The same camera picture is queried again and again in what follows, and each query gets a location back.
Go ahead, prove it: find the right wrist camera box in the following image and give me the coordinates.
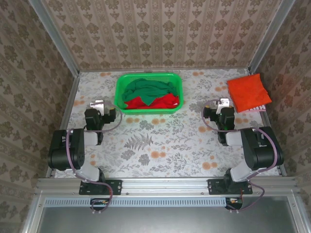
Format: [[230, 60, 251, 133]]
[[217, 98, 230, 110]]

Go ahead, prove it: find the slotted grey cable duct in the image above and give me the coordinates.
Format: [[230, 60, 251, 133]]
[[45, 197, 243, 207]]

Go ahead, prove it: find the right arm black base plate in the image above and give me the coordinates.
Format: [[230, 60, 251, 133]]
[[207, 179, 253, 196]]

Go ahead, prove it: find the green t-shirt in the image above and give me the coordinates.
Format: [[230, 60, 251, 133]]
[[121, 79, 176, 107]]

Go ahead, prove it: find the folded white pink-print t-shirt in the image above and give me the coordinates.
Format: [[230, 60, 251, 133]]
[[246, 104, 267, 113]]

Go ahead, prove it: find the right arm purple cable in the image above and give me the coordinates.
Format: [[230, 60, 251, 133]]
[[203, 99, 285, 215]]

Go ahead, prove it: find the folded orange t-shirt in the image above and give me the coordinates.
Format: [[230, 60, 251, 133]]
[[227, 73, 272, 114]]

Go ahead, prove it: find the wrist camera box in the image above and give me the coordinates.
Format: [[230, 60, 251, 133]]
[[217, 98, 230, 110], [89, 100, 105, 115]]

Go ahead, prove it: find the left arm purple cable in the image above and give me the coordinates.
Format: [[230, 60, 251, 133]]
[[66, 101, 123, 216]]

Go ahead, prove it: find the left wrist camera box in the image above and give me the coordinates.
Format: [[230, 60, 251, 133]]
[[89, 100, 105, 115]]

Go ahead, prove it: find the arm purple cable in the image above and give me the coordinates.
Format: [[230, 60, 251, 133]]
[[203, 99, 285, 215], [66, 101, 123, 216]]

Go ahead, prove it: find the red t-shirt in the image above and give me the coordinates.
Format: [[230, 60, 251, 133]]
[[124, 93, 180, 110]]

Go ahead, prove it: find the green plastic basket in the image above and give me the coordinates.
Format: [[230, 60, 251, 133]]
[[114, 72, 185, 116]]

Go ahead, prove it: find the aluminium frame post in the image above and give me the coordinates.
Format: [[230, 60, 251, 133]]
[[28, 0, 80, 76], [247, 0, 296, 73]]

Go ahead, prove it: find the grey metal panel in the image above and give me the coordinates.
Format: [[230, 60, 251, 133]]
[[36, 206, 296, 233]]

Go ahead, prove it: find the aluminium cross rail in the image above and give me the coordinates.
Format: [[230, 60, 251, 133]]
[[36, 177, 298, 196]]

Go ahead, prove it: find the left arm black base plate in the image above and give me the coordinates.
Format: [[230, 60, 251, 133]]
[[79, 179, 122, 196]]

